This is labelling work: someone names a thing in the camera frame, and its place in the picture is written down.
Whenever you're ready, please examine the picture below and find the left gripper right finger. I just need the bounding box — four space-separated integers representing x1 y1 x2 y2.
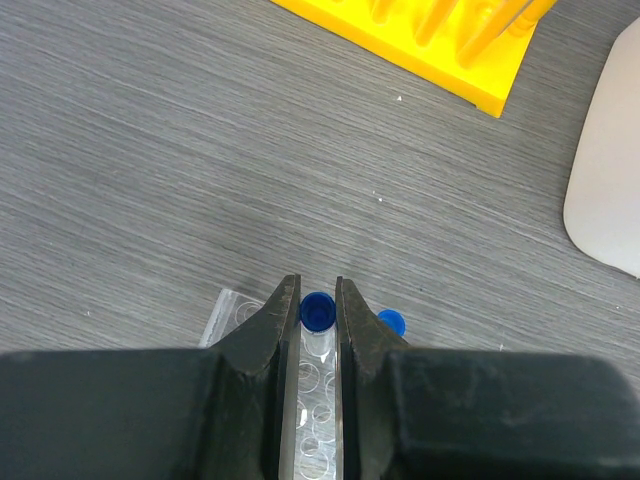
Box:
335 276 408 479

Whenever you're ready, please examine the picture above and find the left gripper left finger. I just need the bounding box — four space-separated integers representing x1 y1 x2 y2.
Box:
199 275 301 479

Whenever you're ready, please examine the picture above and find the blue capped test tube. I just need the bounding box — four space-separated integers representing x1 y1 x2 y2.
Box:
377 309 406 337
300 292 336 363

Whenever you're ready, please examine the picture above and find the clear acrylic tube rack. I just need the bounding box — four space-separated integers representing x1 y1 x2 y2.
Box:
199 288 337 479

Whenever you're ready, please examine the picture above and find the yellow test tube rack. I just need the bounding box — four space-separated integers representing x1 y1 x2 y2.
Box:
276 0 556 118

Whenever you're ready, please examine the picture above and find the white plastic bin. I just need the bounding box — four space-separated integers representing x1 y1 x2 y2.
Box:
563 21 639 278

